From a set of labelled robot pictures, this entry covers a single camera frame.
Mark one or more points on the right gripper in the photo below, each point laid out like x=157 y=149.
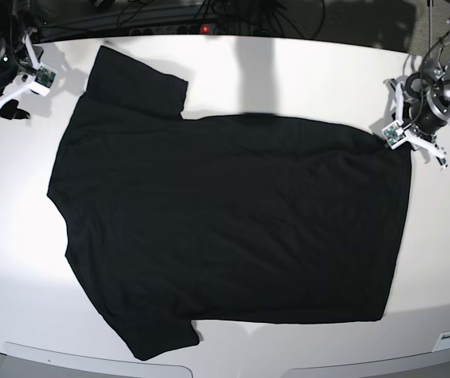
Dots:
x=11 y=65

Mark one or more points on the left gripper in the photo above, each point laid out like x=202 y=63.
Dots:
x=420 y=106

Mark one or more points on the black T-shirt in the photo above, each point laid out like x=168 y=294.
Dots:
x=248 y=217

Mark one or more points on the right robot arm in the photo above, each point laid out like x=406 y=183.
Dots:
x=16 y=30

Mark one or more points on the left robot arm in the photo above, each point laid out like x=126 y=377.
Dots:
x=436 y=63

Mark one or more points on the black power strip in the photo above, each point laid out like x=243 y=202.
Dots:
x=178 y=29

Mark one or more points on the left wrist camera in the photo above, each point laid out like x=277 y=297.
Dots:
x=394 y=134

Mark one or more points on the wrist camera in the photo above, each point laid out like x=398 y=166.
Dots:
x=43 y=80
x=394 y=134

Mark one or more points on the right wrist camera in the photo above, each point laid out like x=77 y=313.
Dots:
x=43 y=80

